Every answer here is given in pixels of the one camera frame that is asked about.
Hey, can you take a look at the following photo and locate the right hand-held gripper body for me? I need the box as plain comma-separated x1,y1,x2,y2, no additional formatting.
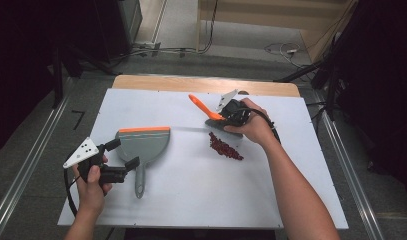
215,88,253,128

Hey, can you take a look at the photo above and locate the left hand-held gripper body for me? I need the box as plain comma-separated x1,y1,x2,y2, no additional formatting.
62,136,129,185

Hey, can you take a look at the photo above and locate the grey dustpan with orange edge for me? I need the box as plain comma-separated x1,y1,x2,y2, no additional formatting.
114,125,172,200

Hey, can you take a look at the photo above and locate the orange brush with grey bristles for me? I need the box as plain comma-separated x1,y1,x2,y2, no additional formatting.
188,93,244,139

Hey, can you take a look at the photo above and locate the pile of red and green beans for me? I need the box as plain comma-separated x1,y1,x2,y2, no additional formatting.
208,131,245,162

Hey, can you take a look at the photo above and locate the person's right hand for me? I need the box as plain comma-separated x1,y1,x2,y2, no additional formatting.
223,97,281,148

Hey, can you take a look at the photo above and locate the person's left hand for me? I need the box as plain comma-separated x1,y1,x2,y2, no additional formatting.
72,154,114,218

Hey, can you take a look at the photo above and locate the wooden table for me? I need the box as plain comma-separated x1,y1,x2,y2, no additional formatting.
111,74,301,98

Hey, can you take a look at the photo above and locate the white board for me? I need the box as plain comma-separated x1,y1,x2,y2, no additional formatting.
57,87,349,231

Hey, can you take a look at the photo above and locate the black metal stand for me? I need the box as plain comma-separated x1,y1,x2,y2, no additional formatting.
273,33,340,122

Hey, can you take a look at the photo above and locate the power strip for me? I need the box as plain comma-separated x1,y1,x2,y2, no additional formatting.
133,41,162,57

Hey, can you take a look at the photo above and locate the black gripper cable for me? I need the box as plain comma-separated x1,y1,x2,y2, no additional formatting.
246,107,282,145
63,167,80,218

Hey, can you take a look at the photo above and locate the metal floor rail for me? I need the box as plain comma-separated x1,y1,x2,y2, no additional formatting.
311,90,386,240
0,76,76,240

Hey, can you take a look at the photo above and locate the white floor cable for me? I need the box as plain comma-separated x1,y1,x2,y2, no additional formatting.
264,42,313,69

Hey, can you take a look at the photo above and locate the black floor cable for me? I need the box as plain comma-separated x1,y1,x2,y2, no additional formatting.
117,0,220,63

